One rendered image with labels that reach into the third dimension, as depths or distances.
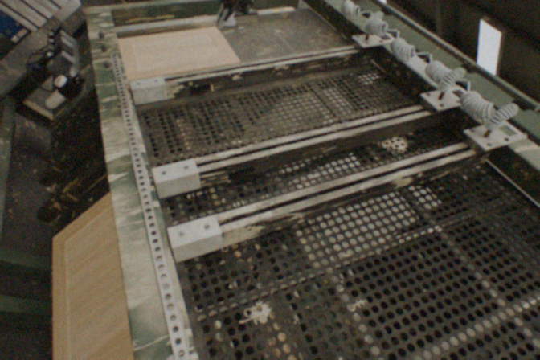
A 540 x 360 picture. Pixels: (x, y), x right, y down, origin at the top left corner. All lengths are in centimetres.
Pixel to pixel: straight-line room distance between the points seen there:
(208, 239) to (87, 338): 61
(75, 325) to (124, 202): 54
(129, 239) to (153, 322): 23
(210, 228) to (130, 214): 23
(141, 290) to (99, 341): 46
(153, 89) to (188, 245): 71
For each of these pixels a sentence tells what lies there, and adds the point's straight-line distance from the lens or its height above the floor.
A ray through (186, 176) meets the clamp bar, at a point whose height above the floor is 100.
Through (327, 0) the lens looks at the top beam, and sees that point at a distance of 219.
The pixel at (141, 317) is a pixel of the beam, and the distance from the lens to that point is 89.
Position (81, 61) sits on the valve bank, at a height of 75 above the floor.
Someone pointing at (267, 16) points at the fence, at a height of 153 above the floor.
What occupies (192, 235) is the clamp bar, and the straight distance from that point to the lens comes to 94.
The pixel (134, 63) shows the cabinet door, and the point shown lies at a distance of 172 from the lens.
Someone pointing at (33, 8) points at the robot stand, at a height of 88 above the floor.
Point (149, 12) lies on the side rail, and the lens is 220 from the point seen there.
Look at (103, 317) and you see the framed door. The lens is 137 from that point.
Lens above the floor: 137
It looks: 8 degrees down
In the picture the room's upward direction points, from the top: 53 degrees clockwise
